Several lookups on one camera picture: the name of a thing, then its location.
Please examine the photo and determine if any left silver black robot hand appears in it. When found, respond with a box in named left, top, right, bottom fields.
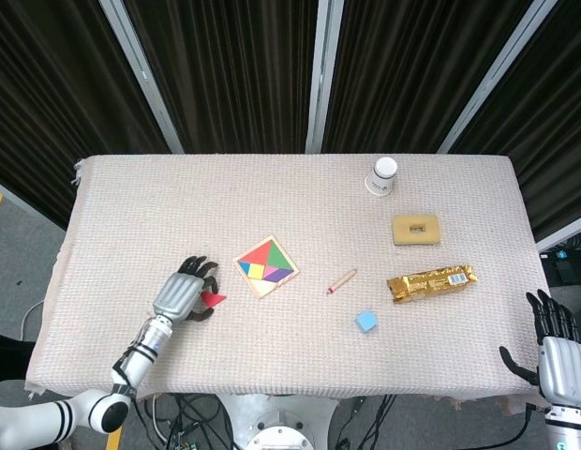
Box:
left=152, top=255, right=222, bottom=325

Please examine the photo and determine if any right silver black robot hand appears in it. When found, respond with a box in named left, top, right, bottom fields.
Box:
left=499, top=289, right=581, bottom=410

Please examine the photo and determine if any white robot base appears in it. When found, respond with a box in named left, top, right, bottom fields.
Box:
left=215, top=393, right=341, bottom=450

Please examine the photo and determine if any wooden tangram tray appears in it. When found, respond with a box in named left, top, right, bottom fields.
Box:
left=231, top=234, right=301, bottom=301

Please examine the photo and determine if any large red tangram triangle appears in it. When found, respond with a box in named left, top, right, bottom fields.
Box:
left=237, top=240, right=275, bottom=266

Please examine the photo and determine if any green tangram triangle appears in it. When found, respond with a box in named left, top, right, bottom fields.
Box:
left=266, top=240, right=289, bottom=270

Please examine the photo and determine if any black equipment with teal lights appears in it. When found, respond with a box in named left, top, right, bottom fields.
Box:
left=538, top=236, right=581, bottom=310

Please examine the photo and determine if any beige woven tablecloth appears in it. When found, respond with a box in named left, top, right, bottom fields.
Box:
left=23, top=153, right=557, bottom=402

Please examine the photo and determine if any gold foil snack pack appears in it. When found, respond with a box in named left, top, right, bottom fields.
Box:
left=386, top=263, right=479, bottom=305

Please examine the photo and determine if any wooden pencil with red tip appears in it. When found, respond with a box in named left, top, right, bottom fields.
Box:
left=325, top=268, right=358, bottom=296

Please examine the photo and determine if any black fabric cover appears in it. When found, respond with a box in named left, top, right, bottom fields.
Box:
left=0, top=327, right=37, bottom=390

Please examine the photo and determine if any light blue cube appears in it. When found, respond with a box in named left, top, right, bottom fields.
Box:
left=355, top=308, right=380, bottom=335

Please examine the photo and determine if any yellow sponge with hole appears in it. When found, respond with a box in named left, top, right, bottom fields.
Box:
left=391, top=213, right=444, bottom=247

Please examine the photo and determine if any dark curtain panel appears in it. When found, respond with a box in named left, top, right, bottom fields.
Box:
left=452, top=0, right=581, bottom=243
left=322, top=0, right=535, bottom=155
left=0, top=0, right=172, bottom=231
left=124, top=0, right=320, bottom=155

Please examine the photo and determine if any white paper cup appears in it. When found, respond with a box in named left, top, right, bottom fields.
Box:
left=364, top=157, right=397, bottom=197

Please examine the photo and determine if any black cable bundle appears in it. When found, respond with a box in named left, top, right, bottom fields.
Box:
left=335, top=394, right=399, bottom=450
left=135, top=393, right=235, bottom=450

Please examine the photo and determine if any white cable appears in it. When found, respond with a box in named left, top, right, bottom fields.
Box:
left=16, top=299, right=46, bottom=348

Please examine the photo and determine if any grey metal frame post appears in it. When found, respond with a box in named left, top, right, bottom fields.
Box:
left=98, top=0, right=185, bottom=155
left=305, top=0, right=344, bottom=155
left=438, top=0, right=561, bottom=155

